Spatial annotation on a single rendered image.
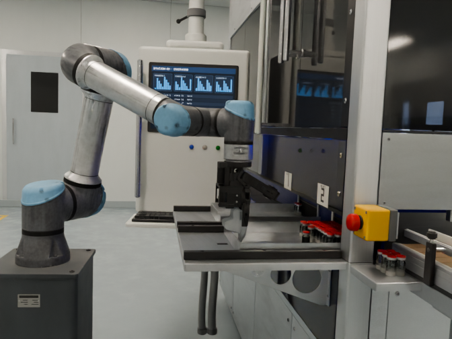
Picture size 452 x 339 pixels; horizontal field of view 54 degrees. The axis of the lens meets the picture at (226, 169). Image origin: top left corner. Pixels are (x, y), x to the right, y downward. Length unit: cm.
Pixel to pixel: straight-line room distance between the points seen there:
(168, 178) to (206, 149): 22
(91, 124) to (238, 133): 49
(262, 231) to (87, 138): 60
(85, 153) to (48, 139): 531
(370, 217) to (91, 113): 84
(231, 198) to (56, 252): 55
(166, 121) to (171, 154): 100
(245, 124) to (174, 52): 100
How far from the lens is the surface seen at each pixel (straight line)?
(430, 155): 121
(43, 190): 136
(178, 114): 103
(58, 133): 669
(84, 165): 143
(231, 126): 112
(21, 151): 682
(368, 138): 112
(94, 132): 141
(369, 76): 113
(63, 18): 684
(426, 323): 131
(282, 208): 176
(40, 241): 138
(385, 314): 124
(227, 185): 113
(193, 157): 203
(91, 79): 122
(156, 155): 204
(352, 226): 105
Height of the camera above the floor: 120
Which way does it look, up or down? 5 degrees down
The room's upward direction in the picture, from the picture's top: 2 degrees clockwise
